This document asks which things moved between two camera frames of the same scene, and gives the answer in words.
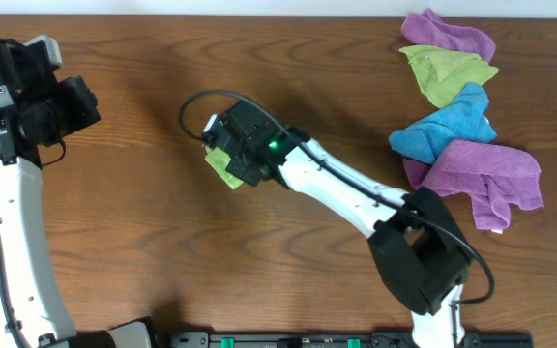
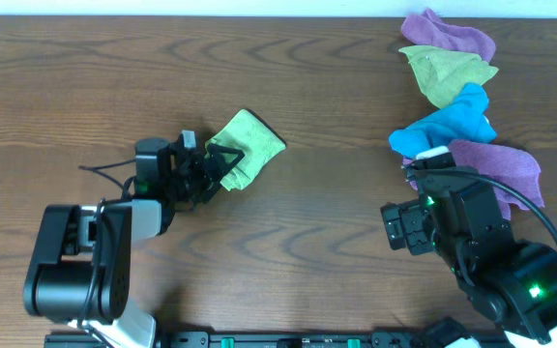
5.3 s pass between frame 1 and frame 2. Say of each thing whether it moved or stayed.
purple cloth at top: stayed
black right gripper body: moved
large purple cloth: stayed
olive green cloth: stayed
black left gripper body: moved
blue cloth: stayed
